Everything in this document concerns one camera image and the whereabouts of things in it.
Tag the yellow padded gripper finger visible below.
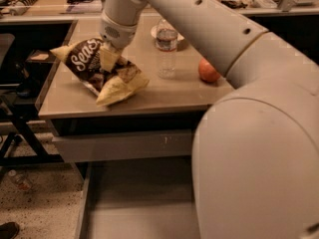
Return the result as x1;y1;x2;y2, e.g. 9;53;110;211
100;43;122;73

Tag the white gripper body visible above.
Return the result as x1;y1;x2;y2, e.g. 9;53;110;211
100;12;138;49

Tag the brown sea salt chip bag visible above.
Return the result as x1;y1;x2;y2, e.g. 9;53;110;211
51;38;150;106

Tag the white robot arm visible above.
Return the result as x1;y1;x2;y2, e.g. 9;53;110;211
101;0;319;239

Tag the closed top drawer front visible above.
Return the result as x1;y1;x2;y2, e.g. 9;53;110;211
53;129;192;162

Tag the grey drawer cabinet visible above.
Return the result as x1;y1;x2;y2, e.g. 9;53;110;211
35;14;235;239

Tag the open middle drawer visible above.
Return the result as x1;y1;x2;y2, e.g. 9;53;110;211
75;156;200;239

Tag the clear plastic water bottle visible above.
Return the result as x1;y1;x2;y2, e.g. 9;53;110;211
155;19;178;79

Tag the red apple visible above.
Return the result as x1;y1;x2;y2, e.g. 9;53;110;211
198;58;220;83

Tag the plastic bottle on floor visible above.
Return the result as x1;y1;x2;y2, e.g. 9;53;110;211
8;169;32;191

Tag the black shoe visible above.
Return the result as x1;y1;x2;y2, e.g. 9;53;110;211
0;222;20;239

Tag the black desk frame left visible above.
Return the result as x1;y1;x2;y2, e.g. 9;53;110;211
0;95;63;166

